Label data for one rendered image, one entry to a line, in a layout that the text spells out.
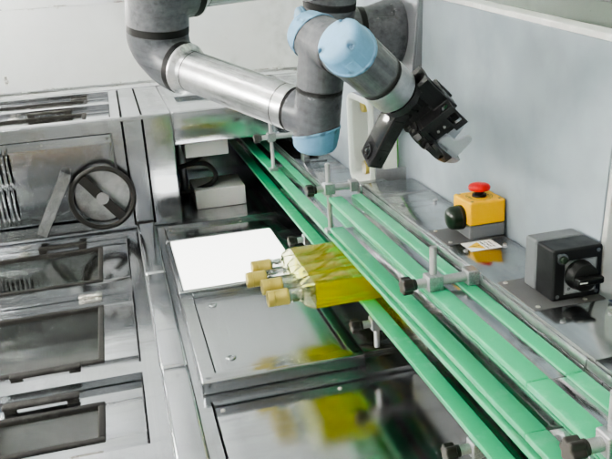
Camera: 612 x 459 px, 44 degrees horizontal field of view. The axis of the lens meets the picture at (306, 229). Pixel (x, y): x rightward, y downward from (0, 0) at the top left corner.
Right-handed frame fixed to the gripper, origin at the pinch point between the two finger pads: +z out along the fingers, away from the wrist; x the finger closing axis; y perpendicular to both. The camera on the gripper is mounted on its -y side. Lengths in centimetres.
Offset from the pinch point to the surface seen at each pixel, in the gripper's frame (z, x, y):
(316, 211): 33, 41, -45
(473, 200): 9.4, -3.1, -2.3
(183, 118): 29, 108, -77
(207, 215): 55, 94, -97
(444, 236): 11.3, -4.5, -10.5
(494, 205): 12.1, -4.7, 0.1
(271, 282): 8.4, 9.4, -47.8
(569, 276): -0.1, -31.2, 6.7
